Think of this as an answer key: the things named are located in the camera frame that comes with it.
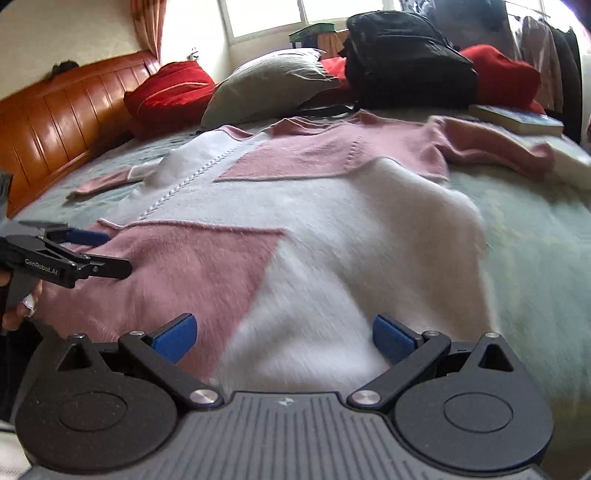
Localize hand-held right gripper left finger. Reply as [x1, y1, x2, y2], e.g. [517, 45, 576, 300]
[56, 313, 225, 409]

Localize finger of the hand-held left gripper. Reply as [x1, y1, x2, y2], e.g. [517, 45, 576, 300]
[74, 256, 133, 280]
[44, 224, 112, 247]

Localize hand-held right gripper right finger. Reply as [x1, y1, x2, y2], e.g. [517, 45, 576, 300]
[347, 315, 514, 411]

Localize pink and white sweater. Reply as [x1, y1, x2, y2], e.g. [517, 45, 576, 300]
[34, 111, 591, 393]

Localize hanging clothes on rack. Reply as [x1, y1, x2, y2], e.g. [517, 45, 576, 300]
[505, 0, 583, 139]

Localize person's left hand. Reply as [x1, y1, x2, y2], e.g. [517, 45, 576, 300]
[0, 274, 43, 330]

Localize wooden headboard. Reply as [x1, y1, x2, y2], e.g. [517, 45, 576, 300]
[0, 50, 160, 217]

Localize red quilt with gold trim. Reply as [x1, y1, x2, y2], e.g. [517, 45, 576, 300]
[124, 61, 218, 139]

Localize orange curtain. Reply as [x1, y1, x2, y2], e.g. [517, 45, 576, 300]
[130, 0, 167, 65]

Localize grey-green pillow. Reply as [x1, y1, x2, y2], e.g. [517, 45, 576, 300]
[199, 48, 342, 134]

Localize blue cover book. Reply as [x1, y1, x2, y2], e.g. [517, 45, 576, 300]
[468, 104, 565, 137]

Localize black backpack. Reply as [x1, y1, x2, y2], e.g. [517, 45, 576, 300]
[295, 11, 478, 118]

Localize red pillow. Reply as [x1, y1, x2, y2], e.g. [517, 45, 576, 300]
[321, 44, 548, 116]

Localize window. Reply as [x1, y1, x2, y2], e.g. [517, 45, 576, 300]
[217, 0, 402, 40]

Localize dark hanging jacket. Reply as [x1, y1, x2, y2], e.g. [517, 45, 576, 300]
[402, 0, 509, 51]

